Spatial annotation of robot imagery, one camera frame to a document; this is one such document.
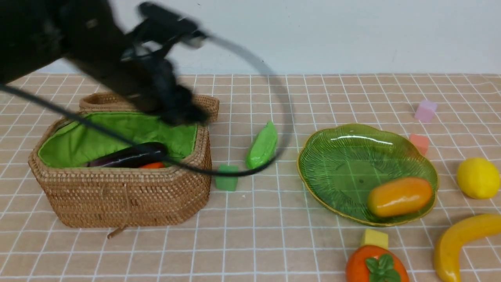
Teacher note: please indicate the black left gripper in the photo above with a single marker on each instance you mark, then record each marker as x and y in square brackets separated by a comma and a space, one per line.
[133, 64]

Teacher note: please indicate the red chili pepper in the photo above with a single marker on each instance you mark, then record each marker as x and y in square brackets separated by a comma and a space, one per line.
[155, 165]

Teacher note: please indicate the purple eggplant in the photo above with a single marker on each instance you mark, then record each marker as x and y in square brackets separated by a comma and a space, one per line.
[131, 157]

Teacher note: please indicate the green bitter gourd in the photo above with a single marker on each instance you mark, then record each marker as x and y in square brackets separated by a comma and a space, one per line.
[263, 147]

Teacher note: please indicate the orange yellow mango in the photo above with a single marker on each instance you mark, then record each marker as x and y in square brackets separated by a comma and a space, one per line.
[400, 197]

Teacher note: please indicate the orange persimmon green leaves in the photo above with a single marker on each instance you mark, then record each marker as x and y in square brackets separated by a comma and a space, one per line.
[371, 263]

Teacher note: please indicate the yellow lemon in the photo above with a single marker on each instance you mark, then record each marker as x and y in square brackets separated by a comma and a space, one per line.
[478, 178]

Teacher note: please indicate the yellow banana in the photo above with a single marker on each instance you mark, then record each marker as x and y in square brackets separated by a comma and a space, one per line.
[447, 250]

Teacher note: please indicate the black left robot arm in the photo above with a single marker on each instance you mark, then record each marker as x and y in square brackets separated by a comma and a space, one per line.
[36, 33]

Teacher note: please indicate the woven wicker basket lid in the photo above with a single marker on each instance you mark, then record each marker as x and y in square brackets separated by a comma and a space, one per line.
[108, 101]

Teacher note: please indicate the green foam cube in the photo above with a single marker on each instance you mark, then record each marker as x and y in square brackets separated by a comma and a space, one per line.
[228, 184]

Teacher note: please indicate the checkered beige tablecloth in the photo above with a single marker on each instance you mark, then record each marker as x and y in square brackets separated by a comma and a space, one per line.
[270, 229]

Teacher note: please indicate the green glass leaf plate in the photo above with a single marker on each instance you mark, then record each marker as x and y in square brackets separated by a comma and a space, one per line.
[340, 166]

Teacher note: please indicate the yellow foam cube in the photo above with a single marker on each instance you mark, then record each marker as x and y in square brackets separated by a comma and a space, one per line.
[376, 238]

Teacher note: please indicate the red foam cube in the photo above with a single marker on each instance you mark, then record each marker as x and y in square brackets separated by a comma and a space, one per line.
[421, 142]

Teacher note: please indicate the pink foam cube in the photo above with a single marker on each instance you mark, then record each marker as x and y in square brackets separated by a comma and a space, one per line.
[425, 111]

